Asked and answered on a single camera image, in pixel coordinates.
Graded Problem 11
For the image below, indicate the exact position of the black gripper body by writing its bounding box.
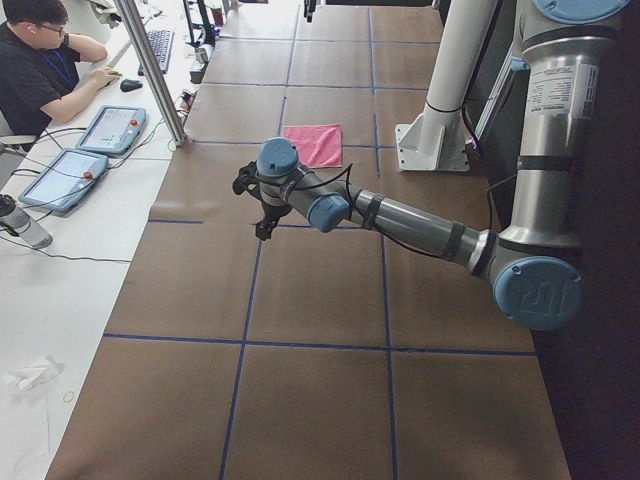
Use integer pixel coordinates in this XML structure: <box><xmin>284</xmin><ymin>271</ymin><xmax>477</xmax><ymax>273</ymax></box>
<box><xmin>258</xmin><ymin>187</ymin><xmax>291</xmax><ymax>224</ymax></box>

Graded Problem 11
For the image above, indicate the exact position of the pink towel white edge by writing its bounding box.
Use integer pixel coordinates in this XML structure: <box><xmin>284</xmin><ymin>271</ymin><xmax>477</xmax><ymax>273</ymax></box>
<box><xmin>283</xmin><ymin>124</ymin><xmax>342</xmax><ymax>168</ymax></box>

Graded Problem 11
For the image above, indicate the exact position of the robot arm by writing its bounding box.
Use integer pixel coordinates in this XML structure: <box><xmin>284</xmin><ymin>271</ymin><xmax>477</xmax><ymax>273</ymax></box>
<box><xmin>233</xmin><ymin>1</ymin><xmax>626</xmax><ymax>331</ymax></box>

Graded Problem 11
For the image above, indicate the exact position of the metal cup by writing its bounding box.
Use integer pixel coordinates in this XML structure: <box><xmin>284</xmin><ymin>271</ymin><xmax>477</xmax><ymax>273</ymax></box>
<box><xmin>194</xmin><ymin>45</ymin><xmax>210</xmax><ymax>64</ymax></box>

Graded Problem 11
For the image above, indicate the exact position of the far teach pendant tablet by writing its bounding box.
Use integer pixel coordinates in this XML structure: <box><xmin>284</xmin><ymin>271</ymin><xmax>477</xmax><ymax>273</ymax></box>
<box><xmin>76</xmin><ymin>105</ymin><xmax>147</xmax><ymax>157</ymax></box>

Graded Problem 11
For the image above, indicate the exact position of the teach pendant tablet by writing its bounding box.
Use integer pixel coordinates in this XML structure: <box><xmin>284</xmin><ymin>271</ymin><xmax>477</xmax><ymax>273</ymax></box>
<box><xmin>19</xmin><ymin>148</ymin><xmax>109</xmax><ymax>213</ymax></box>
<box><xmin>76</xmin><ymin>105</ymin><xmax>147</xmax><ymax>157</ymax></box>

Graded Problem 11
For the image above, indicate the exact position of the black computer mouse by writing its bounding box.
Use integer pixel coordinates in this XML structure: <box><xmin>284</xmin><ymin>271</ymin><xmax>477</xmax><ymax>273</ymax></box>
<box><xmin>119</xmin><ymin>79</ymin><xmax>143</xmax><ymax>93</ymax></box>

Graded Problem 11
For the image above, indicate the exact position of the black keyboard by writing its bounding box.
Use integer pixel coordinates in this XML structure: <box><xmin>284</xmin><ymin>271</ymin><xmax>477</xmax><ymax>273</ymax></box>
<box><xmin>147</xmin><ymin>29</ymin><xmax>174</xmax><ymax>74</ymax></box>

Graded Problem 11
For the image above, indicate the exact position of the near teach pendant tablet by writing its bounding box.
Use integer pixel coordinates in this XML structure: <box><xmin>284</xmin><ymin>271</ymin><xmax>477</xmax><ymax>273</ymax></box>
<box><xmin>19</xmin><ymin>148</ymin><xmax>109</xmax><ymax>213</ymax></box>

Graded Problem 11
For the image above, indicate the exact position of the grey water bottle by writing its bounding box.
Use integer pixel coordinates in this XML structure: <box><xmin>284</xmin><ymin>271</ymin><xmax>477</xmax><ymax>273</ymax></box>
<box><xmin>0</xmin><ymin>194</ymin><xmax>53</xmax><ymax>249</ymax></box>

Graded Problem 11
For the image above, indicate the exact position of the person in black shirt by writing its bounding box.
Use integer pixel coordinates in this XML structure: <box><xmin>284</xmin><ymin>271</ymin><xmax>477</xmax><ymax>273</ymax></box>
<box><xmin>1</xmin><ymin>0</ymin><xmax>120</xmax><ymax>137</ymax></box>

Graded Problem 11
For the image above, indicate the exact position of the crumpled white tissue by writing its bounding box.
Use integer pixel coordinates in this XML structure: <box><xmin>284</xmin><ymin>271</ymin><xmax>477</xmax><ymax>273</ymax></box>
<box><xmin>1</xmin><ymin>356</ymin><xmax>66</xmax><ymax>392</ymax></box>

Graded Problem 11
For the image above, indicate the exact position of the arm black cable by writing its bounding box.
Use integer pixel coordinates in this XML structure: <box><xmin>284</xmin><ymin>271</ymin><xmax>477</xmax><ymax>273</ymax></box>
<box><xmin>284</xmin><ymin>163</ymin><xmax>521</xmax><ymax>261</ymax></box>

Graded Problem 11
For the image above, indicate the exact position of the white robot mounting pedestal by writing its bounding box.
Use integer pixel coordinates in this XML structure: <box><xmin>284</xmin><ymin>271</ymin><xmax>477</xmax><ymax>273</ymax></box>
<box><xmin>395</xmin><ymin>0</ymin><xmax>498</xmax><ymax>172</ymax></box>

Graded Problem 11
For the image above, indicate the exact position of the aluminium frame post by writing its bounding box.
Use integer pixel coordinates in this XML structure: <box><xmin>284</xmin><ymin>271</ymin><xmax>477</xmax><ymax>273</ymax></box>
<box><xmin>114</xmin><ymin>0</ymin><xmax>188</xmax><ymax>147</ymax></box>

